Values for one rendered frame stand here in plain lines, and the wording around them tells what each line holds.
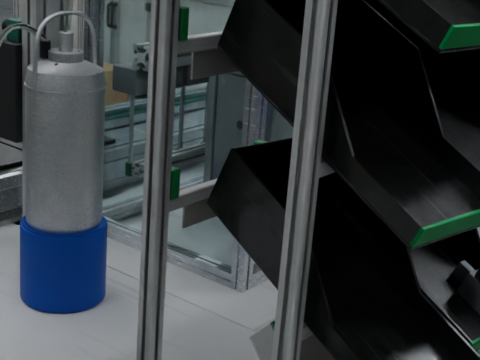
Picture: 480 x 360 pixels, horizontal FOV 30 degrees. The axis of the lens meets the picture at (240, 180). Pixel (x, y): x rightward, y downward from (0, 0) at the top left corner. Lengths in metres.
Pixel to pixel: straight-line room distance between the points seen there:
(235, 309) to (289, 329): 0.87
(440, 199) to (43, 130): 0.88
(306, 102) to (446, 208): 0.16
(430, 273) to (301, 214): 0.26
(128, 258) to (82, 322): 0.29
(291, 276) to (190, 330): 0.82
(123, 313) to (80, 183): 0.26
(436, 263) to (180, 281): 0.86
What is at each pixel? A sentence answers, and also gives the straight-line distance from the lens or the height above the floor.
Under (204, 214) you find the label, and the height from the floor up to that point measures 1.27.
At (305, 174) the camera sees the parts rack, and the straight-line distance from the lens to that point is 0.76.
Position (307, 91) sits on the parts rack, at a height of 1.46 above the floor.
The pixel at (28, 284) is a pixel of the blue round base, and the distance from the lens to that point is 1.65.
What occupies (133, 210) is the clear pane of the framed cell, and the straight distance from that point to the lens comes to 1.91.
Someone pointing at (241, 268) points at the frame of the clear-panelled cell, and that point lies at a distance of 1.73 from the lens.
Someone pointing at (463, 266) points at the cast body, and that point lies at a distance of 1.00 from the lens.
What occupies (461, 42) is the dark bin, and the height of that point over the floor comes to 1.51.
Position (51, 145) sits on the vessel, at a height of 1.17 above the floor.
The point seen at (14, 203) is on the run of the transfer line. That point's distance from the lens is 2.07.
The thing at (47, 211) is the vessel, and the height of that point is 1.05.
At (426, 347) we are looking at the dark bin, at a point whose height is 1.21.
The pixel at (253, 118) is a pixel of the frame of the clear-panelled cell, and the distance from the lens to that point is 1.63.
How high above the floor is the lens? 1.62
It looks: 19 degrees down
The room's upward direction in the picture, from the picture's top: 4 degrees clockwise
